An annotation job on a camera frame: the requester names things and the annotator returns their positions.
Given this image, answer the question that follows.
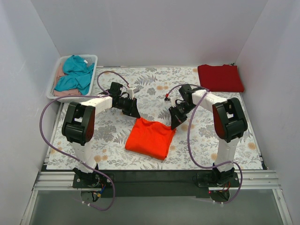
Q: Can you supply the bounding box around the orange t-shirt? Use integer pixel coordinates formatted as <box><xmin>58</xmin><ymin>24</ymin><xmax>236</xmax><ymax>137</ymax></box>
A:
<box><xmin>125</xmin><ymin>118</ymin><xmax>176</xmax><ymax>160</ymax></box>

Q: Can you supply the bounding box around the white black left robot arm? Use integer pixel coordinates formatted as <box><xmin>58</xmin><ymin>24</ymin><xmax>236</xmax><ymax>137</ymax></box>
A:
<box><xmin>62</xmin><ymin>82</ymin><xmax>140</xmax><ymax>188</ymax></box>

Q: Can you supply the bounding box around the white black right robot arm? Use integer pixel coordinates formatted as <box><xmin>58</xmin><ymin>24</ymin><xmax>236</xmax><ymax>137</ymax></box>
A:
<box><xmin>165</xmin><ymin>84</ymin><xmax>248</xmax><ymax>186</ymax></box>

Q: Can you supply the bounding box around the pink t-shirt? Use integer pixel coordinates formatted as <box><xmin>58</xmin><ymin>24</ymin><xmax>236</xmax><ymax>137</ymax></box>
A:
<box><xmin>53</xmin><ymin>64</ymin><xmax>81</xmax><ymax>97</ymax></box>

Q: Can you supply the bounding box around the folded dark red t-shirt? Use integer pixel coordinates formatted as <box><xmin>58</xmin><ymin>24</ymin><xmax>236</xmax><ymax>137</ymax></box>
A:
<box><xmin>197</xmin><ymin>64</ymin><xmax>245</xmax><ymax>92</ymax></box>

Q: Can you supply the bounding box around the teal t-shirt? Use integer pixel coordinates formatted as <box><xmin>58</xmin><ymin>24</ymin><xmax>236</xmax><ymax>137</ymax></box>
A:
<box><xmin>54</xmin><ymin>55</ymin><xmax>94</xmax><ymax>95</ymax></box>

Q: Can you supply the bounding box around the white plastic laundry basket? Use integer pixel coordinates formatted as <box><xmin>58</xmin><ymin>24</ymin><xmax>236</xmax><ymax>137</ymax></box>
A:
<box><xmin>46</xmin><ymin>54</ymin><xmax>98</xmax><ymax>103</ymax></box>

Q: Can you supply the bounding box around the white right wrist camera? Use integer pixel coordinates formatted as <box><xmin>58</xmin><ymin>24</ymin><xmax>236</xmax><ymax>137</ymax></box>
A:
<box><xmin>165</xmin><ymin>94</ymin><xmax>176</xmax><ymax>107</ymax></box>

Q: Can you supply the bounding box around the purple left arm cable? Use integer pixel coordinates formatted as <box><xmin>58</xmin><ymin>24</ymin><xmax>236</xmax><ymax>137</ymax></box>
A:
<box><xmin>39</xmin><ymin>70</ymin><xmax>130</xmax><ymax>211</ymax></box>

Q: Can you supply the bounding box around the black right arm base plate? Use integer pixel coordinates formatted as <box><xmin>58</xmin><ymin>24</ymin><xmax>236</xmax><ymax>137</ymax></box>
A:
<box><xmin>193</xmin><ymin>168</ymin><xmax>240</xmax><ymax>188</ymax></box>

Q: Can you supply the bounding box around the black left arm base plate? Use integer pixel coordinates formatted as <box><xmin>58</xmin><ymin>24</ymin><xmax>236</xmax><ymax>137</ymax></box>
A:
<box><xmin>72</xmin><ymin>173</ymin><xmax>112</xmax><ymax>188</ymax></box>

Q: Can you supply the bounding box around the aluminium rail frame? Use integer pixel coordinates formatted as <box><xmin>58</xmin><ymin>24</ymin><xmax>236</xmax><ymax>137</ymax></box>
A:
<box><xmin>21</xmin><ymin>170</ymin><xmax>293</xmax><ymax>225</ymax></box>

